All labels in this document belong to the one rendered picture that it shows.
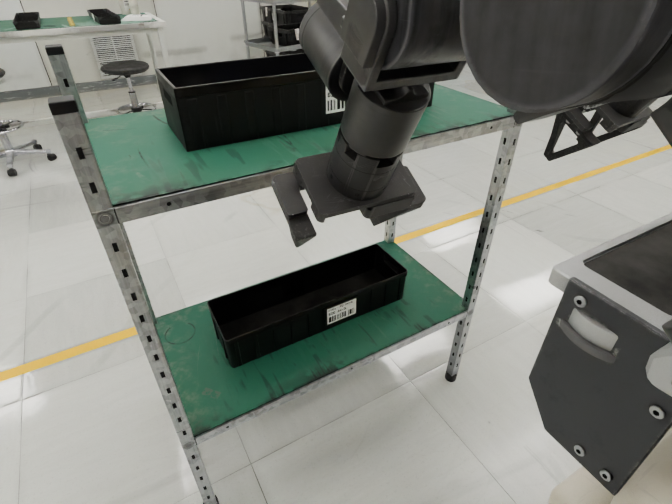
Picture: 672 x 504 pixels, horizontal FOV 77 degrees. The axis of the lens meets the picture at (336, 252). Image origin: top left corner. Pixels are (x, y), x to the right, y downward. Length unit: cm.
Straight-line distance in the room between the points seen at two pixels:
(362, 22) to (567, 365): 31
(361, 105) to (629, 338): 25
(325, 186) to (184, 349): 95
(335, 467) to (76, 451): 80
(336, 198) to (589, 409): 27
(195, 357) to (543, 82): 115
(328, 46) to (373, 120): 7
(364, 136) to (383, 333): 97
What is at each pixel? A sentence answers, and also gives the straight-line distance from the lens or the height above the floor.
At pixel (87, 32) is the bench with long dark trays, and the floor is 76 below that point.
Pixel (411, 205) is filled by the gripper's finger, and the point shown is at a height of 105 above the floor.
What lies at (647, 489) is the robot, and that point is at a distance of 47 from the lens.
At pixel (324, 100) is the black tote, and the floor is 100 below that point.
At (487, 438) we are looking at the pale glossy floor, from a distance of 153.
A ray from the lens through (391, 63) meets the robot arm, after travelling 27.
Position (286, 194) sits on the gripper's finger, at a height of 107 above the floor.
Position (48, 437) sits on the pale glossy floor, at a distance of 171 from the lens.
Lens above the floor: 125
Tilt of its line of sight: 36 degrees down
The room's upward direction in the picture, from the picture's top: straight up
